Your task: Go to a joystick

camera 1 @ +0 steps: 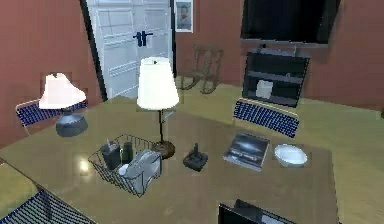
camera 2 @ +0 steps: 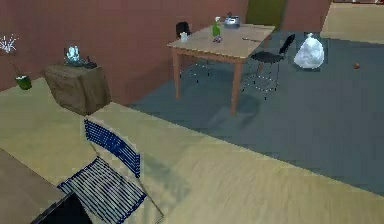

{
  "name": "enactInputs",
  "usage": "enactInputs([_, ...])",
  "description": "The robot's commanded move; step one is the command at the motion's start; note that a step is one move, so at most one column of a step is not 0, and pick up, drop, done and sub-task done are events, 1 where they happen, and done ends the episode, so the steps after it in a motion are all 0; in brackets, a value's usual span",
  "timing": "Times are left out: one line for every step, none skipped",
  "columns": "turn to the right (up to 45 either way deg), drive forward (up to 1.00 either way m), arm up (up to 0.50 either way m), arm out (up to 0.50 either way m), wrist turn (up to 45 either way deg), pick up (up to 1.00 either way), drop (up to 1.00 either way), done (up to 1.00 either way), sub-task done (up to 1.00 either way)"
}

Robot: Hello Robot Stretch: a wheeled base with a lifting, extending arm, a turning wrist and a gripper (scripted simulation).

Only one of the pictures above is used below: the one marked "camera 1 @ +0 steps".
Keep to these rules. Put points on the black joystick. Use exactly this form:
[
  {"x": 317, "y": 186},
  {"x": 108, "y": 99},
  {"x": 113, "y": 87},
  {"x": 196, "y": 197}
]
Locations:
[{"x": 195, "y": 160}]

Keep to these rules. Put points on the tall white shade table lamp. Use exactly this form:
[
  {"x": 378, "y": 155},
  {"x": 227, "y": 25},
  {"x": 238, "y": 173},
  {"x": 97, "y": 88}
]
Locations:
[{"x": 157, "y": 83}]

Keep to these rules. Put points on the brown wooden rocking chair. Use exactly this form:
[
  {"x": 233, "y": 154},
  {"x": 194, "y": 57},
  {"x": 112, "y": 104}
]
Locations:
[{"x": 205, "y": 68}]

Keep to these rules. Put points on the dark book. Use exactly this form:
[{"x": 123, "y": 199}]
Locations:
[{"x": 246, "y": 150}]

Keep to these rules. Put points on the grey plate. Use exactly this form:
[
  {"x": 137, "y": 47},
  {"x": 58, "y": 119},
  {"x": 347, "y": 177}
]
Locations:
[{"x": 143, "y": 166}]

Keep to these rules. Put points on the blue woven chair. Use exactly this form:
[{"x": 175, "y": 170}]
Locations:
[
  {"x": 31, "y": 113},
  {"x": 43, "y": 210},
  {"x": 266, "y": 117}
]

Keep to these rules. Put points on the black shelf unit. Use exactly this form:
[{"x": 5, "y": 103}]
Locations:
[{"x": 275, "y": 78}]

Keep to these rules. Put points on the white room door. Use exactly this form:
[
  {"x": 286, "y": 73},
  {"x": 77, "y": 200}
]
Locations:
[{"x": 130, "y": 46}]

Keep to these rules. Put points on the black cup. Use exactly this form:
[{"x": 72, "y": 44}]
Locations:
[{"x": 111, "y": 156}]

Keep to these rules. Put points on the framed portrait picture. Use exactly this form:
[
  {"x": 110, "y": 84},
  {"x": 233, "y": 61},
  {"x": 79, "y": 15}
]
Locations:
[{"x": 183, "y": 16}]

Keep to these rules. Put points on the white bowl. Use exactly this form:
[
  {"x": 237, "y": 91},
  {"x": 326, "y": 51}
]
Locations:
[{"x": 290, "y": 155}]

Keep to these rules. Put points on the black laptop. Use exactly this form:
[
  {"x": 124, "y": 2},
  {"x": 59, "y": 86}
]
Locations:
[{"x": 245, "y": 213}]

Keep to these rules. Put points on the grey base white shade lamp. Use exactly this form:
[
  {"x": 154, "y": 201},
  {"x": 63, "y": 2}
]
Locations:
[{"x": 63, "y": 96}]

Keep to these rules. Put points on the black television set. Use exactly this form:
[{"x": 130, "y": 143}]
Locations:
[{"x": 288, "y": 20}]

